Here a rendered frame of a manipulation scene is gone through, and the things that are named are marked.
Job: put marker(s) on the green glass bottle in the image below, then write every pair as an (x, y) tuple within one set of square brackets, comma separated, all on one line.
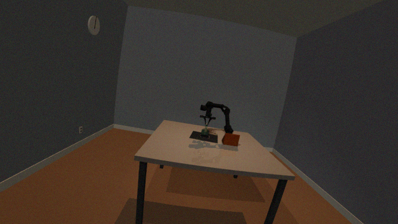
[(205, 132)]

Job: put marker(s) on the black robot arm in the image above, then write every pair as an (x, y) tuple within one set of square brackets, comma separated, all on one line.
[(209, 105)]

